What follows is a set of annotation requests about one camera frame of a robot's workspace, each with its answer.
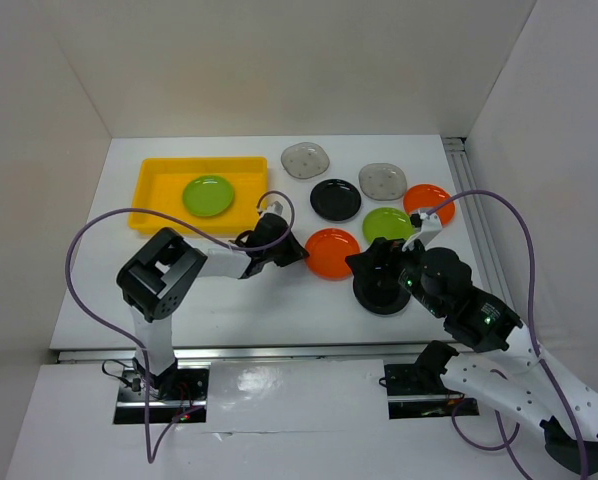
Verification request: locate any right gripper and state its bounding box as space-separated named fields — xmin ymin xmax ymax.
xmin=342 ymin=231 xmax=444 ymax=316

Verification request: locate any black plate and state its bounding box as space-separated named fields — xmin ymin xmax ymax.
xmin=353 ymin=276 xmax=411 ymax=316
xmin=310 ymin=179 xmax=362 ymax=222

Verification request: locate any orange plate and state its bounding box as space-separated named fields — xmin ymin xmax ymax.
xmin=304 ymin=228 xmax=360 ymax=281
xmin=402 ymin=184 xmax=456 ymax=227

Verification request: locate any green plate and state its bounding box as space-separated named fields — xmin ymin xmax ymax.
xmin=362 ymin=207 xmax=415 ymax=244
xmin=182 ymin=175 xmax=235 ymax=217

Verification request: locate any clear grey plate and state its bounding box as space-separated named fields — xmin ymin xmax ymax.
xmin=280 ymin=142 xmax=330 ymax=180
xmin=358 ymin=163 xmax=408 ymax=201

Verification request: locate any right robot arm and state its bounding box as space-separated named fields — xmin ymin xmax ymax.
xmin=345 ymin=238 xmax=598 ymax=475

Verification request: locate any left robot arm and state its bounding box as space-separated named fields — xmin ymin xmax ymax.
xmin=116 ymin=212 xmax=309 ymax=399

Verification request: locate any yellow plastic bin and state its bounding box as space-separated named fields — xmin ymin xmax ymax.
xmin=132 ymin=157 xmax=267 ymax=237

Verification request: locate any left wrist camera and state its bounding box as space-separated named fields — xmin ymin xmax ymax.
xmin=260 ymin=201 xmax=284 ymax=216

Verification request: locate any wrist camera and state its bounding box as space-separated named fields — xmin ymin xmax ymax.
xmin=402 ymin=212 xmax=443 ymax=252
xmin=260 ymin=201 xmax=284 ymax=216

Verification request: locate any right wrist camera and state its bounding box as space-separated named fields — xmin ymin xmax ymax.
xmin=402 ymin=212 xmax=443 ymax=252

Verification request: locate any aluminium rail front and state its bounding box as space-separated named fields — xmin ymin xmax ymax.
xmin=56 ymin=339 xmax=520 ymax=364

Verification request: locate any aluminium rail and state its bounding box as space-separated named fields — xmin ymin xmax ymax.
xmin=56 ymin=339 xmax=520 ymax=364
xmin=441 ymin=137 xmax=513 ymax=306

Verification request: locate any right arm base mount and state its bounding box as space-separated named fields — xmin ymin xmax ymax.
xmin=378 ymin=364 xmax=479 ymax=420

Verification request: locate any aluminium rail right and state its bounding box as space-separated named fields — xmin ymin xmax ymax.
xmin=441 ymin=137 xmax=513 ymax=306

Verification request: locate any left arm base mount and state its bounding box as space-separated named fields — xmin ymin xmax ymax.
xmin=113 ymin=367 xmax=209 ymax=425

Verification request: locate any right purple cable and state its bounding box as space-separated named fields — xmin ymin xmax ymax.
xmin=426 ymin=189 xmax=591 ymax=480

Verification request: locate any purple cable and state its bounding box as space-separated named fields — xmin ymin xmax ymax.
xmin=426 ymin=189 xmax=591 ymax=480
xmin=65 ymin=190 xmax=296 ymax=464

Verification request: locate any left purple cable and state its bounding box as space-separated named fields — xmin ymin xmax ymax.
xmin=65 ymin=190 xmax=296 ymax=464

